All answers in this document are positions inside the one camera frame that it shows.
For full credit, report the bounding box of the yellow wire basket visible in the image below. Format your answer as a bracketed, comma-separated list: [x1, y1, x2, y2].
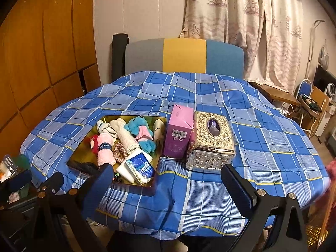
[307, 210, 331, 251]

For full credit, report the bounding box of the wooden panel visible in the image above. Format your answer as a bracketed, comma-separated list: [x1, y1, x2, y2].
[311, 85, 331, 137]

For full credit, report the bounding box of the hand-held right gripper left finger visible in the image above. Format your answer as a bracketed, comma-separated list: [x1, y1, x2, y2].
[36, 163, 114, 252]

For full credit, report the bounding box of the blue folding chair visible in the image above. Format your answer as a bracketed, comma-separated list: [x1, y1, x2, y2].
[297, 79, 313, 97]

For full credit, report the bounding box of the gold square tin box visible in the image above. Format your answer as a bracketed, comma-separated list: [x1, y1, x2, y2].
[66, 115, 168, 197]

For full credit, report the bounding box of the blue teddy bear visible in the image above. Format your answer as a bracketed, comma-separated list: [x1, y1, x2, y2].
[124, 115, 158, 153]

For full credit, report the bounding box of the pink cardboard box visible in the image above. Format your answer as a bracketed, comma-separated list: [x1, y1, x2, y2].
[163, 104, 195, 158]

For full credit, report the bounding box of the white packet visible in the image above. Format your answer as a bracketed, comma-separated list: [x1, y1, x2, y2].
[116, 148, 153, 183]

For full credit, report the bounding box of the black feathery hair piece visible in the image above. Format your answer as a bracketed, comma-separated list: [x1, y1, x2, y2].
[70, 160, 101, 176]

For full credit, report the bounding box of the black screen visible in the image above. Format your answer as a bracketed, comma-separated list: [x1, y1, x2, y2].
[314, 67, 336, 90]

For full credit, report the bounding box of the green power tool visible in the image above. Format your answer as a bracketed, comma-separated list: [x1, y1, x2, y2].
[301, 94, 322, 112]

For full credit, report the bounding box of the wooden side table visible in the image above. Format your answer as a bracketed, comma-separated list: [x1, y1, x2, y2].
[249, 81, 301, 105]

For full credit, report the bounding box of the white towel with teal band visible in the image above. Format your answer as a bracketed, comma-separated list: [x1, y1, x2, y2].
[97, 121, 117, 138]

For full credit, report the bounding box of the blue plaid tablecloth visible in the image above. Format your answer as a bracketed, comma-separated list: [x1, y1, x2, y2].
[20, 70, 331, 235]

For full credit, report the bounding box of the small red plush toy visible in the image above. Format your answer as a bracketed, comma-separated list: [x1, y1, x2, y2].
[89, 134, 101, 154]

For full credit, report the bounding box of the small white fan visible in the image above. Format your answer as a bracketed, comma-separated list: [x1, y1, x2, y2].
[324, 83, 336, 101]

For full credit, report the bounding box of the pink towel blue label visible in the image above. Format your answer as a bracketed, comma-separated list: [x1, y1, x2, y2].
[97, 133, 116, 166]

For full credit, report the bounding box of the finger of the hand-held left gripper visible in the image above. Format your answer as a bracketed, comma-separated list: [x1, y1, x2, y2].
[7, 169, 33, 198]
[38, 171, 65, 196]

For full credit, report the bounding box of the ornate silver tissue box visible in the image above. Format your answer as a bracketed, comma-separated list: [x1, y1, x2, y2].
[186, 112, 236, 174]

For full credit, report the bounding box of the blue tissue pack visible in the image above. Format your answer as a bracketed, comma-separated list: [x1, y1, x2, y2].
[125, 154, 156, 185]

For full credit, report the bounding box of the pink scrunchie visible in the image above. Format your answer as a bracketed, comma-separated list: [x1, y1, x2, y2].
[113, 142, 129, 164]

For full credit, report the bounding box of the cream lace towel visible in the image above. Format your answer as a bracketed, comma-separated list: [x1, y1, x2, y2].
[110, 118, 138, 155]

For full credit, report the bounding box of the grey yellow blue chair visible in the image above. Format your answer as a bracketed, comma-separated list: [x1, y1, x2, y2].
[125, 38, 245, 80]

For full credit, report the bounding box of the wooden wardrobe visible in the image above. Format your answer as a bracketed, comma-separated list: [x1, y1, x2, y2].
[0, 0, 101, 160]

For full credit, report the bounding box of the white cable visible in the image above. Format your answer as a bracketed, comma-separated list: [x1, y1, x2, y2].
[280, 102, 294, 116]

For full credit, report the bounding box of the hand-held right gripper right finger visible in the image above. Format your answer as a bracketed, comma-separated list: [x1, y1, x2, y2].
[220, 163, 308, 252]

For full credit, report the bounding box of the pink fluffy cloth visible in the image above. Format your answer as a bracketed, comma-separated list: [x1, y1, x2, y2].
[327, 160, 336, 180]

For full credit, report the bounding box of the printed beige curtain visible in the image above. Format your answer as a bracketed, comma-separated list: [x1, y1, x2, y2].
[180, 0, 305, 93]

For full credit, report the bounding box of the black rolled mat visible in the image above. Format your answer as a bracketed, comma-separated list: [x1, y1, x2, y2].
[112, 33, 130, 82]

